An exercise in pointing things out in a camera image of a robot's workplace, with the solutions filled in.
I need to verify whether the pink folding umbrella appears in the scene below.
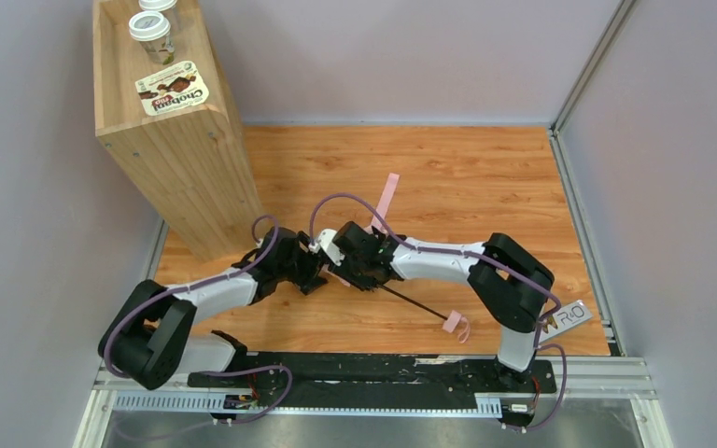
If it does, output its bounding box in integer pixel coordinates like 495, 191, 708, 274
333, 173, 472, 345

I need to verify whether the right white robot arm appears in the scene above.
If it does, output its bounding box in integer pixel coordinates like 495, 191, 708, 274
310, 221, 555, 372

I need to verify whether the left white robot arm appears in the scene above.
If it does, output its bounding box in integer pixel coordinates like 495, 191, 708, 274
97, 228, 327, 390

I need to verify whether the wooden shelf box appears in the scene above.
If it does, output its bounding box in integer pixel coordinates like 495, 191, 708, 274
92, 1, 264, 260

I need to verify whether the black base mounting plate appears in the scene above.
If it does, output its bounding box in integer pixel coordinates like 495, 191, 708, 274
188, 351, 557, 411

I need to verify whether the Chobani yogurt container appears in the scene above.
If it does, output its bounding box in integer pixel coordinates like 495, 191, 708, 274
134, 61, 209, 117

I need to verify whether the white logo label plate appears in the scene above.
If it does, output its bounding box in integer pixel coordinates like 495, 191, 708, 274
539, 300, 593, 344

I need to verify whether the paper cup with white lid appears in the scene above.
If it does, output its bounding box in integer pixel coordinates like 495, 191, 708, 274
128, 11, 175, 65

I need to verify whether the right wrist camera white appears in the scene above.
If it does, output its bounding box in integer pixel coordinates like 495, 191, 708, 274
308, 229, 345, 266

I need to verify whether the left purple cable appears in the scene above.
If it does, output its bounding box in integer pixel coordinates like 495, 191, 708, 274
102, 214, 293, 427

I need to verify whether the white slotted cable duct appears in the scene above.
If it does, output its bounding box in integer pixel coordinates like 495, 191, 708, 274
113, 391, 502, 418

